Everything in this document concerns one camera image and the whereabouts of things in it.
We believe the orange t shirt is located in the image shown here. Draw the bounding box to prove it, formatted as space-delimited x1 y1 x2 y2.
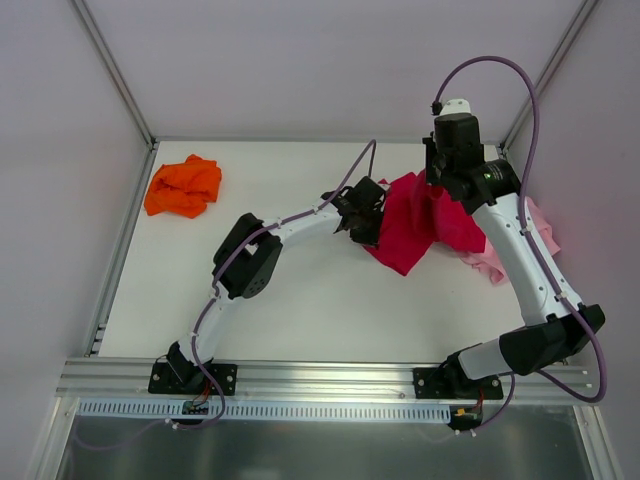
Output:
143 154 222 219

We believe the white slotted cable duct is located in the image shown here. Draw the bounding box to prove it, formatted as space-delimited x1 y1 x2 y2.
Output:
77 398 451 424

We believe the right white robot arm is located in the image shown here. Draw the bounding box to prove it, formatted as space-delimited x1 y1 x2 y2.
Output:
423 133 605 398

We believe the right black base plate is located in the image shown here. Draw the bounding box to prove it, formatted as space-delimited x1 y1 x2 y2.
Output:
412 366 504 400

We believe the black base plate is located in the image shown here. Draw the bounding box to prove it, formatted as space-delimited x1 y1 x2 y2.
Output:
412 366 504 400
147 361 237 396

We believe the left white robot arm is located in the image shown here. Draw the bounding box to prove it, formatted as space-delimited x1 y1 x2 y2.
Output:
148 178 386 395

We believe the left aluminium frame post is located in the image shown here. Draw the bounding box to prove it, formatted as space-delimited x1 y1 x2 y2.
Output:
69 0 156 149

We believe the right aluminium frame post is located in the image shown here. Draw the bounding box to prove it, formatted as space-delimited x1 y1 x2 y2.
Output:
499 0 601 151

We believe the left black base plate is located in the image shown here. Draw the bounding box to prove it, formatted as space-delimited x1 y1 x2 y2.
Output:
147 361 237 396

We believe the red t shirt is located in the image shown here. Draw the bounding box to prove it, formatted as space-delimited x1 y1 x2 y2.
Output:
366 171 486 276

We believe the pink t shirt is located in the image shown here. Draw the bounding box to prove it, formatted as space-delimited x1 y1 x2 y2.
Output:
457 195 562 287

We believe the aluminium mounting rail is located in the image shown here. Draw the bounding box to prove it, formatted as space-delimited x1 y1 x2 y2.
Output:
54 357 599 405

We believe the aluminium frame post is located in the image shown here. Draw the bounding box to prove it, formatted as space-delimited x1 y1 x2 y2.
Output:
69 0 156 149
499 0 601 151

